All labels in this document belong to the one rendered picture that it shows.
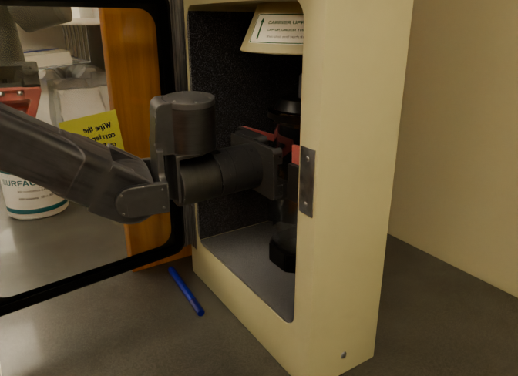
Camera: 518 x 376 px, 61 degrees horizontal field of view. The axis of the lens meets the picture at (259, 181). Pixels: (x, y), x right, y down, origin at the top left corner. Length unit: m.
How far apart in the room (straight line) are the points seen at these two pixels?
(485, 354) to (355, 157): 0.35
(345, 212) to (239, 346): 0.26
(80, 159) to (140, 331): 0.30
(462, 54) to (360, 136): 0.41
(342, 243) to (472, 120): 0.41
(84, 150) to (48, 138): 0.03
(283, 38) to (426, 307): 0.46
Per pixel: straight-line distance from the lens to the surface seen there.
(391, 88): 0.47
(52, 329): 0.71
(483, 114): 0.81
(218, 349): 0.62
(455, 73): 0.83
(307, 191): 0.44
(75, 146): 0.47
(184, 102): 0.47
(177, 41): 0.67
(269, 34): 0.51
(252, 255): 0.67
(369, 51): 0.44
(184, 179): 0.49
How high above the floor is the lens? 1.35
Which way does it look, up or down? 20 degrees down
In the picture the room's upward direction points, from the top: straight up
